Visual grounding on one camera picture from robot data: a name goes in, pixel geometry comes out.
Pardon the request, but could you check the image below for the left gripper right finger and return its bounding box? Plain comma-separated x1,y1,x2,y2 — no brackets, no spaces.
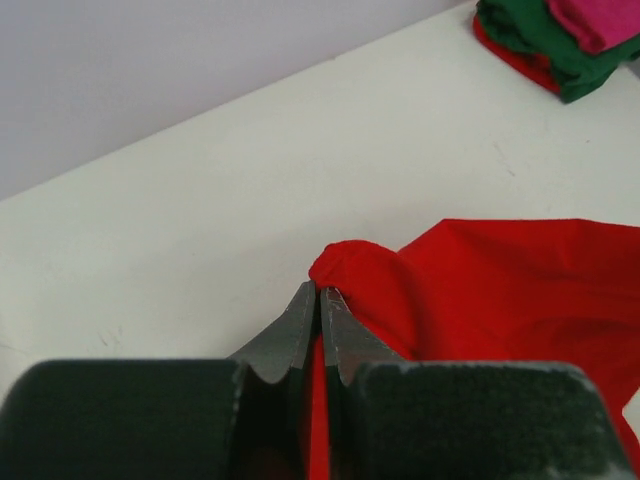
319,288,635,479

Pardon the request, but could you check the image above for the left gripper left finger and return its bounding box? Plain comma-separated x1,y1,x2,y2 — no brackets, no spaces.
1,282,316,479

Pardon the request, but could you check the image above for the red t-shirt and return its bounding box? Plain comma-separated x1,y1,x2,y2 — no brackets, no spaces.
309,219,639,463
472,15,561,96

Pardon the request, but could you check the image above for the red folded t-shirt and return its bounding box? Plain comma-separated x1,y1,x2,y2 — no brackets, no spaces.
472,15,561,96

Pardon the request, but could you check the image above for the green folded t-shirt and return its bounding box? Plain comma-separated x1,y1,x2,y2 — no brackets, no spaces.
474,1,639,103

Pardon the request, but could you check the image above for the pink folded t-shirt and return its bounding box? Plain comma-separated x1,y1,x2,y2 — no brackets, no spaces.
546,0,639,54

